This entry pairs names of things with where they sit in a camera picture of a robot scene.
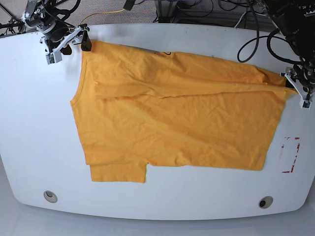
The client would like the red tape rectangle marking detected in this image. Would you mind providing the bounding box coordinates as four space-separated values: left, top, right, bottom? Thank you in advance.
279 137 301 174

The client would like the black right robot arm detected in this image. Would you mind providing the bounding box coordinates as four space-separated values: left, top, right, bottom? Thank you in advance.
21 0 92 63

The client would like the yellow T-shirt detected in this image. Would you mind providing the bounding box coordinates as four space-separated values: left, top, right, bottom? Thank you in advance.
70 41 295 182

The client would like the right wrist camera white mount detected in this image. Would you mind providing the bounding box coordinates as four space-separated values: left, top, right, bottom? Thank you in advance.
40 24 90 65

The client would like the left table grommet hole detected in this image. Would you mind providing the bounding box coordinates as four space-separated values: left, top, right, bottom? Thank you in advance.
43 191 58 204

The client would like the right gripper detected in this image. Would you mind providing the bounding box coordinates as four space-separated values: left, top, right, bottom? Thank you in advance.
21 0 92 55

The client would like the right table grommet hole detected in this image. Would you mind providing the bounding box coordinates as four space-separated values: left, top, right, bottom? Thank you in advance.
258 196 273 209

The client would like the yellow cable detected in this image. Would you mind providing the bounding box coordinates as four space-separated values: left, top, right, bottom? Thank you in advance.
79 8 124 26

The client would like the table grommet hole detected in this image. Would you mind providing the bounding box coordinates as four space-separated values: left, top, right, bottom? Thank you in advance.
258 196 273 209
43 191 58 204

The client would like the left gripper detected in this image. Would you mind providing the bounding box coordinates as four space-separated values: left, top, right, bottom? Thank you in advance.
285 58 315 95

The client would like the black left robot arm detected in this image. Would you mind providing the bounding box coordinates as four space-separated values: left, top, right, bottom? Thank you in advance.
261 0 315 95

